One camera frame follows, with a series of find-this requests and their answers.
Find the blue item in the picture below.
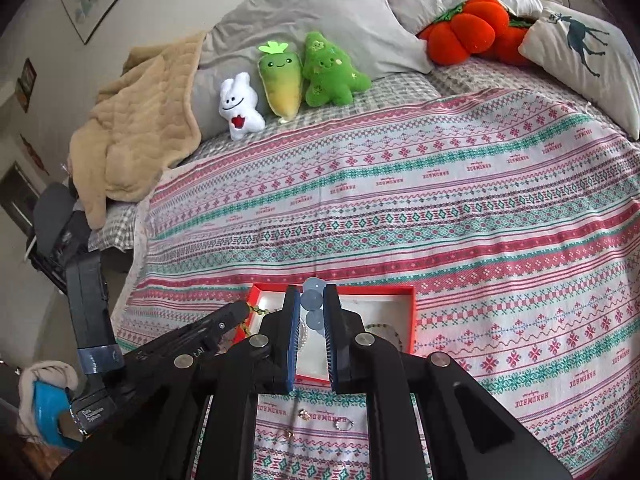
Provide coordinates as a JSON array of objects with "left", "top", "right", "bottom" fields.
[{"left": 32, "top": 380, "right": 76, "bottom": 451}]

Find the red wall decoration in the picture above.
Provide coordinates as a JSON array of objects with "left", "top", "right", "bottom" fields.
[{"left": 20, "top": 134, "right": 51, "bottom": 176}]

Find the small dark wall picture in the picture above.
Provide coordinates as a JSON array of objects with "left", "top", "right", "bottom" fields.
[{"left": 14, "top": 58, "right": 37, "bottom": 113}]

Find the yellow green carrot plush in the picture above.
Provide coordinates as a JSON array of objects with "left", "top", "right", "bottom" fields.
[{"left": 257, "top": 40, "right": 305, "bottom": 121}]

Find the orange pumpkin plush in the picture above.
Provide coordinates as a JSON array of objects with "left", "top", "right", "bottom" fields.
[{"left": 417, "top": 0, "right": 531, "bottom": 66}]

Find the red cardboard box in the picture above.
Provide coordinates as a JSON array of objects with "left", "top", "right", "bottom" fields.
[{"left": 234, "top": 282, "right": 417, "bottom": 386}]

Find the pale blue bead bracelet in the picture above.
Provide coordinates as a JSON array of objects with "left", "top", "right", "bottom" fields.
[{"left": 301, "top": 276, "right": 327, "bottom": 336}]

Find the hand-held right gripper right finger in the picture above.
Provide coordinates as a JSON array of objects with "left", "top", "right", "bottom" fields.
[{"left": 322, "top": 284, "right": 573, "bottom": 480}]

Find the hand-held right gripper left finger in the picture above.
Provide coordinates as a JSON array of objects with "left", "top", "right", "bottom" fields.
[{"left": 50, "top": 285, "right": 302, "bottom": 480}]

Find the patterned printed blanket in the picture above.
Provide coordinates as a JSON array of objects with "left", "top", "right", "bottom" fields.
[{"left": 107, "top": 85, "right": 640, "bottom": 480}]

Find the blue bin with cloth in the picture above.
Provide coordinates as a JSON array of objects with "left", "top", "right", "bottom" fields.
[{"left": 16, "top": 360, "right": 78, "bottom": 443}]

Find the white rabbit plush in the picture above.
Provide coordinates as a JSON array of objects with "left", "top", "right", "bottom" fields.
[{"left": 217, "top": 72, "right": 266, "bottom": 142}]

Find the beige quilted blanket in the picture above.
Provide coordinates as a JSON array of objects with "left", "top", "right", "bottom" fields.
[{"left": 69, "top": 30, "right": 208, "bottom": 231}]

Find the green tree plush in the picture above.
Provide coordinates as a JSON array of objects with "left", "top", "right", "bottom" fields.
[{"left": 300, "top": 31, "right": 373, "bottom": 107}]

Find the white deer print pillow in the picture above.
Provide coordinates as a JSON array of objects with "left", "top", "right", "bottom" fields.
[{"left": 517, "top": 1, "right": 640, "bottom": 141}]

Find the plain grey pillow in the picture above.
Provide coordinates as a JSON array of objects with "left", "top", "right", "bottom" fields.
[{"left": 190, "top": 0, "right": 436, "bottom": 136}]

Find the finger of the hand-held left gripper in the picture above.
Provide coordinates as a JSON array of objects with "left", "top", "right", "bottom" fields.
[{"left": 215, "top": 300, "right": 251, "bottom": 348}]

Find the black bulky item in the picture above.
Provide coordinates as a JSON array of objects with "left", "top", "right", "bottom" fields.
[{"left": 30, "top": 182, "right": 91, "bottom": 286}]

